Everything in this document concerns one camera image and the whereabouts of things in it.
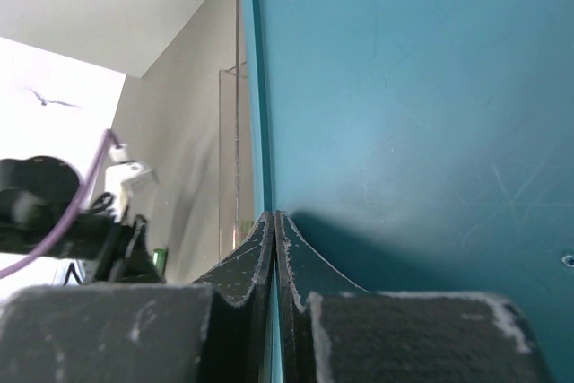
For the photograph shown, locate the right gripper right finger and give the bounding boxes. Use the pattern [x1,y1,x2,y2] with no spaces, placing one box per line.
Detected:
[274,211,552,382]

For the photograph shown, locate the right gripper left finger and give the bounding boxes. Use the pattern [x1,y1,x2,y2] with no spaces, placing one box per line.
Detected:
[1,212,274,382]

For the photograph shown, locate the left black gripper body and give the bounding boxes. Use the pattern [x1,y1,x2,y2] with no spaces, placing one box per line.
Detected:
[1,156,161,283]

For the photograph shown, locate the green tube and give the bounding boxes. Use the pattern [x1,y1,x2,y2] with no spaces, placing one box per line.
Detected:
[152,248,168,276]

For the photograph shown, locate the clear acrylic drawer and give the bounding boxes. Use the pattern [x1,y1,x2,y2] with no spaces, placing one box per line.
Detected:
[219,62,255,258]

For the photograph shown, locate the teal drawer cabinet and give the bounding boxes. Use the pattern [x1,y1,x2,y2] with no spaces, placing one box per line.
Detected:
[242,0,573,382]

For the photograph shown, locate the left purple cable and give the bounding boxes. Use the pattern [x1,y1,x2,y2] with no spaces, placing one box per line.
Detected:
[0,128,122,279]

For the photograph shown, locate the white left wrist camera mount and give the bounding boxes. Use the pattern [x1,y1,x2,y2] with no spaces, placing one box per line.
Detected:
[104,144,158,222]

